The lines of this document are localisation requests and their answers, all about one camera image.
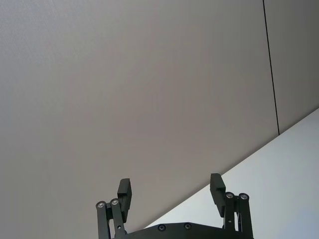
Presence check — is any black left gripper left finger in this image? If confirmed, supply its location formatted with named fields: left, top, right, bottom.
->
left=95, top=178, right=133, bottom=239

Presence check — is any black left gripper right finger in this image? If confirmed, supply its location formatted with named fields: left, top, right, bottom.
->
left=210, top=173, right=254, bottom=239

